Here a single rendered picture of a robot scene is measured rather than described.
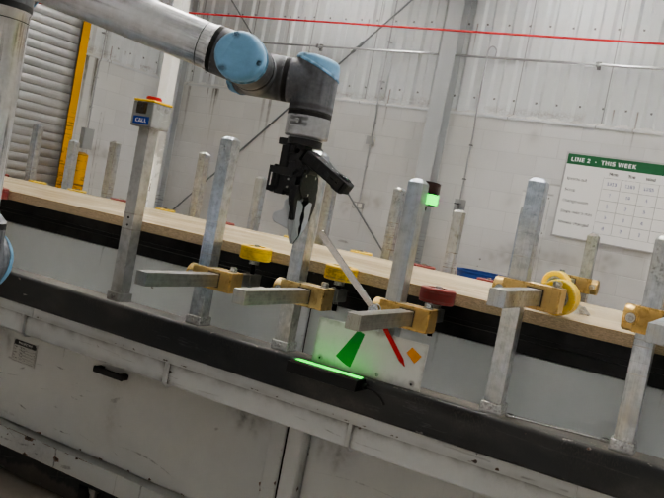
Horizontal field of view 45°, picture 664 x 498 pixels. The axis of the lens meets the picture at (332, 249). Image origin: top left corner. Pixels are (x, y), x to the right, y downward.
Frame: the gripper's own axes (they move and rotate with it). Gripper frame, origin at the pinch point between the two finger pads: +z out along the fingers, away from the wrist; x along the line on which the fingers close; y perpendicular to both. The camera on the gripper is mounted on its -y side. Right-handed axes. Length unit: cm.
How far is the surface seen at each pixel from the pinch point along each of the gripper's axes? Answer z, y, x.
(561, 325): 8, -49, -33
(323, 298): 12.6, -1.5, -14.6
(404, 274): 3.4, -19.0, -14.7
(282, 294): 12.4, 2.3, -2.7
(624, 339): 8, -62, -33
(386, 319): 11.7, -22.6, -0.5
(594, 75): -200, 89, -747
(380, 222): 1, 312, -768
